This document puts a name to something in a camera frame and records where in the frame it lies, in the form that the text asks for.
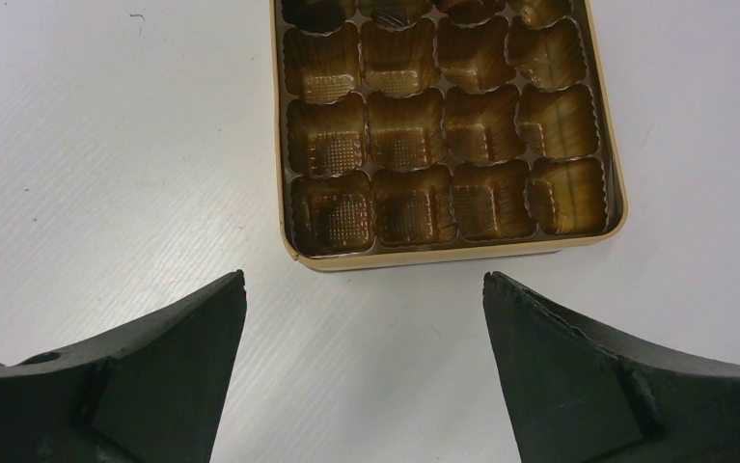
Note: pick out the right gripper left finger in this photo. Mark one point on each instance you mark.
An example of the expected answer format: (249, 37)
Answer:
(150, 390)

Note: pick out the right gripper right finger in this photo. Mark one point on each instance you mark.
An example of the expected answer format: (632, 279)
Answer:
(579, 390)

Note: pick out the gold chocolate box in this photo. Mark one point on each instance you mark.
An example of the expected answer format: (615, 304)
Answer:
(482, 130)

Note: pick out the dark striped chocolate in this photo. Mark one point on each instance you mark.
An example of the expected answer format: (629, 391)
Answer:
(393, 19)

